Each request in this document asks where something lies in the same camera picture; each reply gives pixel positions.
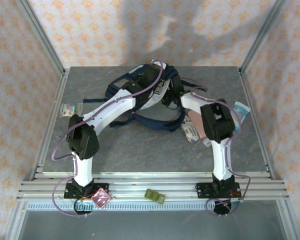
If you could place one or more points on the navy blue backpack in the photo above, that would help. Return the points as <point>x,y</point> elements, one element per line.
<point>155,122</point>

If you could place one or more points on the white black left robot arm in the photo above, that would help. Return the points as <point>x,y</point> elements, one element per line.
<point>112,110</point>

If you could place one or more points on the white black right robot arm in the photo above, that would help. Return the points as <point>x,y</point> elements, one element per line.
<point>221,160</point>

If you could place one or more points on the blue white tissue pack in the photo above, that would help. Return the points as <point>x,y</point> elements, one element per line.
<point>241,110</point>

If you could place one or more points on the pink case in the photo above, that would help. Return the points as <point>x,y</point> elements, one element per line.
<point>198,122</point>

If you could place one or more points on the white printed pencil case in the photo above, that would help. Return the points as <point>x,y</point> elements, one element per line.
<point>190,132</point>

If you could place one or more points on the clear plastic packet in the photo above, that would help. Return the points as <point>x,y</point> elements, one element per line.
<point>206,142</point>

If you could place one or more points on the green white snack packet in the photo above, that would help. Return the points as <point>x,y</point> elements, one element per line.
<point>71,110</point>

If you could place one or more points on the green block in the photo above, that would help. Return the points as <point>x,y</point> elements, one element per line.
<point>155,195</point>

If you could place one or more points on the pink square tag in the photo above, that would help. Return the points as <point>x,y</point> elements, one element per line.
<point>101,197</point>

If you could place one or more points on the aluminium side rail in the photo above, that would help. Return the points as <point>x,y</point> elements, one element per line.
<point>60,87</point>
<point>247,87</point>

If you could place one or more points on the wide aluminium frame rail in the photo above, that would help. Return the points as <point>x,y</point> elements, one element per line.
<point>165,183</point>

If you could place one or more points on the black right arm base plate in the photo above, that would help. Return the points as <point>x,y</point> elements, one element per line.
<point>202,190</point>

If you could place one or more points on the aluminium frame post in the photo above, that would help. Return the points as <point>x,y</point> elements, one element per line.
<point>42,35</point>
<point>262,35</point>

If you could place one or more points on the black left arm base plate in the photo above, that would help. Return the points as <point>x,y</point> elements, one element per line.
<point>101,186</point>

